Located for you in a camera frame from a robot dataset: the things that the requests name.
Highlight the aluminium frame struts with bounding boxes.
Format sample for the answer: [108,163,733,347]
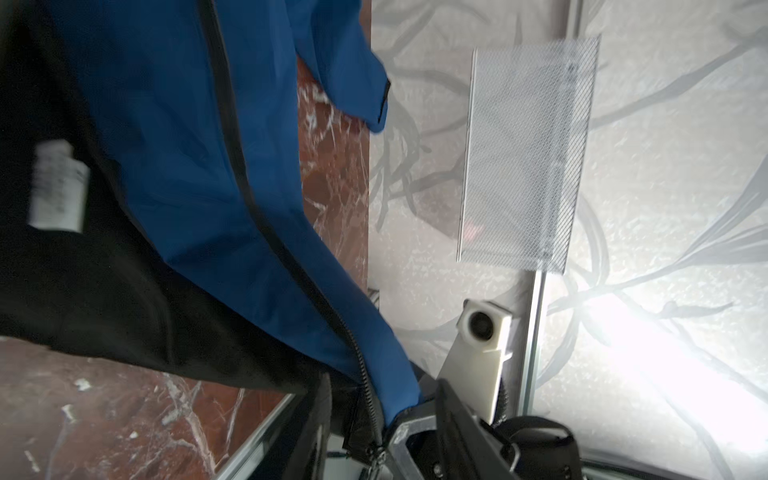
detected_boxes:
[516,0,585,416]

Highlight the white wire mesh basket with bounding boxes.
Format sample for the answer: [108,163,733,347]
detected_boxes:
[457,37,601,274]

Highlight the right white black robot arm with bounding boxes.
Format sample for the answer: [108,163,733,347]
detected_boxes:
[367,400,583,479]

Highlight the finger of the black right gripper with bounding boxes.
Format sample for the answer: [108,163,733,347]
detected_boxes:
[384,400,444,480]

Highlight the pink object in basket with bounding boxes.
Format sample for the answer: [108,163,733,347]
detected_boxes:
[461,222,484,243]

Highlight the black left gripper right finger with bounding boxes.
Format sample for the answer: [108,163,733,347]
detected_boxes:
[435,379,518,480]

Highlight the blue zip jacket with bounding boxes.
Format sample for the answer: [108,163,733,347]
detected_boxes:
[1,1,420,462]

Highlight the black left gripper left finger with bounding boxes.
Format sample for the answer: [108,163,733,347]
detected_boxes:
[254,374,332,480]

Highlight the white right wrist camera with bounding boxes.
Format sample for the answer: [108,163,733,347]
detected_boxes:
[438,299,513,424]

